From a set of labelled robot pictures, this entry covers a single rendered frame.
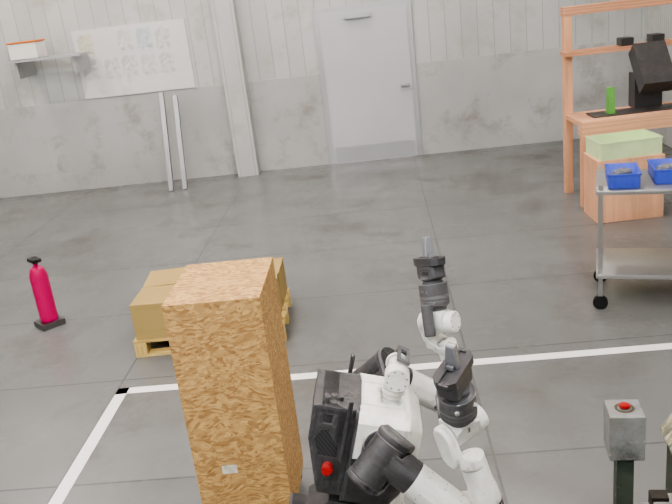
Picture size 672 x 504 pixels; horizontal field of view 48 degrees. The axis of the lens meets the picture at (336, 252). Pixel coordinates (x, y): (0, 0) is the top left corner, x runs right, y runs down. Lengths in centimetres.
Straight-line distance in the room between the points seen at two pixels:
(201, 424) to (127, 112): 843
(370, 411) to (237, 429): 156
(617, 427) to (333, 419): 119
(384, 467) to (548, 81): 967
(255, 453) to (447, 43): 824
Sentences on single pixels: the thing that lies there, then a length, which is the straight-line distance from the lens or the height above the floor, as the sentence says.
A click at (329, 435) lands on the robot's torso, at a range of 206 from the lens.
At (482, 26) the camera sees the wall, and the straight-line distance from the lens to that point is 1104.
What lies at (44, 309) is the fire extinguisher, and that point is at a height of 17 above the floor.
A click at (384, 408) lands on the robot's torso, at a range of 205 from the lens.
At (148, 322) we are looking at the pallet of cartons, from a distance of 578.
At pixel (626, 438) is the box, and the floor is 84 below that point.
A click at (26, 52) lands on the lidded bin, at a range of 1130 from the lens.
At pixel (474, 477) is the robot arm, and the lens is 186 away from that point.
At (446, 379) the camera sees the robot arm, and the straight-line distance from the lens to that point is 166.
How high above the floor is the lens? 244
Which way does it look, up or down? 19 degrees down
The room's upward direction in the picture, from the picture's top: 7 degrees counter-clockwise
